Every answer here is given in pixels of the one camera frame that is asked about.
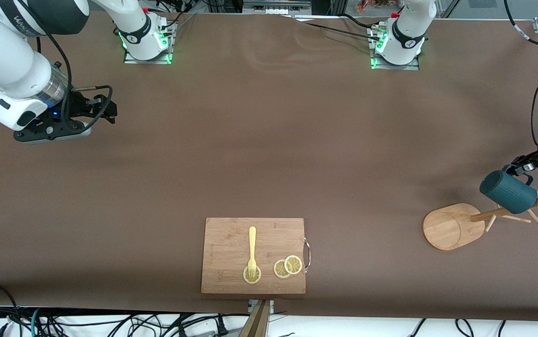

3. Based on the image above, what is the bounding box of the teal mug with yellow inside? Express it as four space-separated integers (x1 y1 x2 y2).
480 164 538 215

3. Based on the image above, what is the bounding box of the wooden mug rack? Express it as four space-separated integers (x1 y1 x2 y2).
422 182 538 251

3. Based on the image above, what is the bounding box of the brown table cover sheet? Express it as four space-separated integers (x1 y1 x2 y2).
0 9 538 323

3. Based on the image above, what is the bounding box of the yellow plastic fork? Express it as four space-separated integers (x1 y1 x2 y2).
247 227 257 280

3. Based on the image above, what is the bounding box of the grey power strip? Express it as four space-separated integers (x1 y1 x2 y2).
243 0 312 15

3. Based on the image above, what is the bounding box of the orange plastic item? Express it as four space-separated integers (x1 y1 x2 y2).
356 0 400 13

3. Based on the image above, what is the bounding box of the wooden bar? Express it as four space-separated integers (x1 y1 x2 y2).
239 300 270 337

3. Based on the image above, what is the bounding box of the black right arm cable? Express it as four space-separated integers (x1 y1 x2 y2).
35 28 113 134

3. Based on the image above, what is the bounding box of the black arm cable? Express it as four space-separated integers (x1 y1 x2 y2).
35 28 113 134
503 0 538 147

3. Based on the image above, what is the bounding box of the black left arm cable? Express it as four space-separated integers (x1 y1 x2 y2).
503 0 538 147

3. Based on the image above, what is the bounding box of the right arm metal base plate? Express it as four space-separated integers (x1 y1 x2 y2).
123 21 174 65

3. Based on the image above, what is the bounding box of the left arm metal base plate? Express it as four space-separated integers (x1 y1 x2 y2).
370 26 420 71

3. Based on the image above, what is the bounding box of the wooden cutting board, metal handle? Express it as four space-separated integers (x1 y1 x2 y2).
201 218 311 295

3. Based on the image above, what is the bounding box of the short black base cable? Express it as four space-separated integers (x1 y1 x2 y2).
342 13 378 29

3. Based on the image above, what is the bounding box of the long black base cable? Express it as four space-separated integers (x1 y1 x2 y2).
292 15 382 42

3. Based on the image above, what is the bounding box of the small metal bracket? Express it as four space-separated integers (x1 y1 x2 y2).
248 300 275 314

